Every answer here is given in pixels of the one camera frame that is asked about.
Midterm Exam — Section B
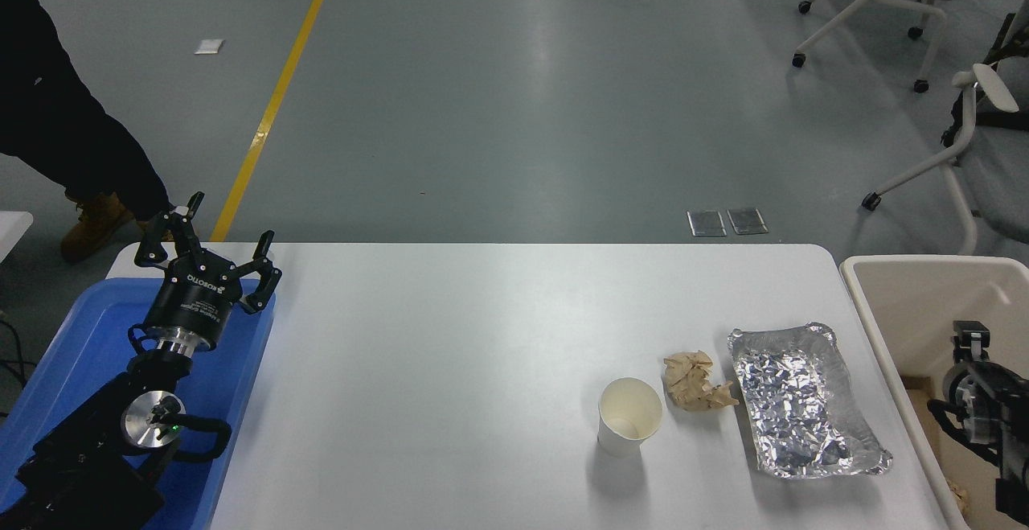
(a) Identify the crumpled tan paper ball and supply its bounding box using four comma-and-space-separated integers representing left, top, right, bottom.
663, 350, 740, 413

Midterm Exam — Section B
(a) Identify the silver foil tray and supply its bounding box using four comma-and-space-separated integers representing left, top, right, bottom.
728, 322, 894, 480

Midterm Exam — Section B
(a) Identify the white paper cup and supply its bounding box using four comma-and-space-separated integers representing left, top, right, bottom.
597, 377, 664, 458

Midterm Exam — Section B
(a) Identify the metal floor plate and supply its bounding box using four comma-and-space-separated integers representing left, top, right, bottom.
687, 210, 728, 237
727, 207, 769, 236

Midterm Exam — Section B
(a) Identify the blue plastic tray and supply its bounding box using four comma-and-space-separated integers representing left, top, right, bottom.
0, 277, 277, 530

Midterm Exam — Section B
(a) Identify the person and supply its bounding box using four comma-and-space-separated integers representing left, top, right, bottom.
0, 0, 174, 265

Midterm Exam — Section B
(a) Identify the small white side table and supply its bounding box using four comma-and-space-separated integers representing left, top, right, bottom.
0, 212, 35, 264

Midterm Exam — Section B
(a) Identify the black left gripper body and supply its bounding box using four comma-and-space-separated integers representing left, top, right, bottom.
145, 250, 244, 348

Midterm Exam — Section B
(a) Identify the grey office chair with armrest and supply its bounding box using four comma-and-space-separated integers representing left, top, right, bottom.
862, 0, 1029, 256

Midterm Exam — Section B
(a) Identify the large pale bin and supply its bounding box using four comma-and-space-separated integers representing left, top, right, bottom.
838, 254, 1029, 530

